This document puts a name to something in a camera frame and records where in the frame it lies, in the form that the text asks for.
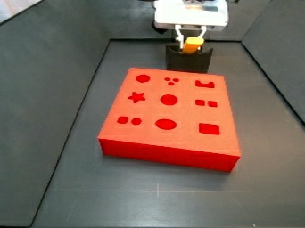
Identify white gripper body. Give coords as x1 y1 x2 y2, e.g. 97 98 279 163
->
154 0 229 31

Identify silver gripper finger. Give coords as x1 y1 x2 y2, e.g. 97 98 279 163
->
174 25 185 50
198 26 208 44

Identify yellow square-circle peg object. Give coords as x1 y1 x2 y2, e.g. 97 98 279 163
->
182 37 204 53

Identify black curved regrasp stand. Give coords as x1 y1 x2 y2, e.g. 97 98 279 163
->
166 45 213 73

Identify red fixture block with holes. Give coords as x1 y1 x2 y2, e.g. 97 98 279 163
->
98 68 241 172

